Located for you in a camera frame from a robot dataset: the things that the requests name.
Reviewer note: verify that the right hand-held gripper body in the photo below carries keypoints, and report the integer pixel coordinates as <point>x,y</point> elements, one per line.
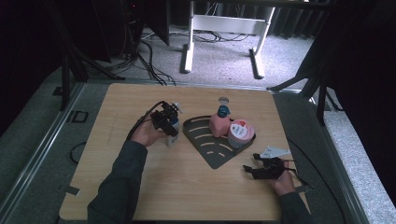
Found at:
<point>271,169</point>

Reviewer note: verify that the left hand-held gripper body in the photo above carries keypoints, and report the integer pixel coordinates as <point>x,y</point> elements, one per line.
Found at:
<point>161,118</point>

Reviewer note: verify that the white slim bottle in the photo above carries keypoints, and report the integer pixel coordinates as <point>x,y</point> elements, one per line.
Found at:
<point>172,141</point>

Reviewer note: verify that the white jar with pink lid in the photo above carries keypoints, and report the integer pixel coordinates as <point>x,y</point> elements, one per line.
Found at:
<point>241,130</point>

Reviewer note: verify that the dark grey metal corner rack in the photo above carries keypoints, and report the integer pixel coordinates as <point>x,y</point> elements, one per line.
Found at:
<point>214,155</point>

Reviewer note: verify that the pink bottle with blue pump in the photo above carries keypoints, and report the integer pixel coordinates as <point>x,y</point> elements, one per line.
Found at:
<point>218,126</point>

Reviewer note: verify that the person's right hand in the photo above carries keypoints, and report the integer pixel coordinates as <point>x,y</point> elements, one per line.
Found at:
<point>284,183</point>

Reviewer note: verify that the person's left hand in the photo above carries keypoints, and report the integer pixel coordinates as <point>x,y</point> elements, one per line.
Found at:
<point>144,133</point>

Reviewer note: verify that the black metal stand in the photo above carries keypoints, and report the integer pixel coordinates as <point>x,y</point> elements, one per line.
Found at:
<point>65,81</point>
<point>322,102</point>

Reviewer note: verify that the black equipment cabinet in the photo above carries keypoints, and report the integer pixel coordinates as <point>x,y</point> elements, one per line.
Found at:
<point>149,18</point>

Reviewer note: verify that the grey tape strip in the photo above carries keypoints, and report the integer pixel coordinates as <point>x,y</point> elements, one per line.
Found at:
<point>71,189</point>

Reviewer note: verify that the dark curtain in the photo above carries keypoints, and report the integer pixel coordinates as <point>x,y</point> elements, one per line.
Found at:
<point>25,46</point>
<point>367,62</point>

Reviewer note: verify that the metal floor rail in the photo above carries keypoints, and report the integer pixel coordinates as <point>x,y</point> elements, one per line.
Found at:
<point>40,149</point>
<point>342,174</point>

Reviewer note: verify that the black rectangular floor bracket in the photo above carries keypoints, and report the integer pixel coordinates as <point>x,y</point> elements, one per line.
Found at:
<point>79,117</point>

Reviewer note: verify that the white desk frame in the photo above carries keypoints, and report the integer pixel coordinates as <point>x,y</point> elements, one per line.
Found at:
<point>229,23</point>

